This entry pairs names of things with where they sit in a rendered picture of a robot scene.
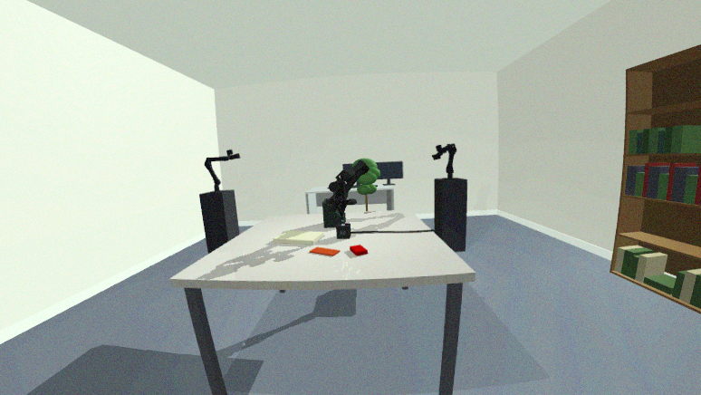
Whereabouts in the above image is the orange rectangular block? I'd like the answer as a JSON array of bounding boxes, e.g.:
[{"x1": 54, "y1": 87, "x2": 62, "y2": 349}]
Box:
[{"x1": 310, "y1": 246, "x2": 340, "y2": 256}]

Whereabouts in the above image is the red rectangular block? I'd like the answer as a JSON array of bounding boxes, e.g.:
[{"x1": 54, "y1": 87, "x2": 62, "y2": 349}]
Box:
[{"x1": 350, "y1": 246, "x2": 368, "y2": 255}]

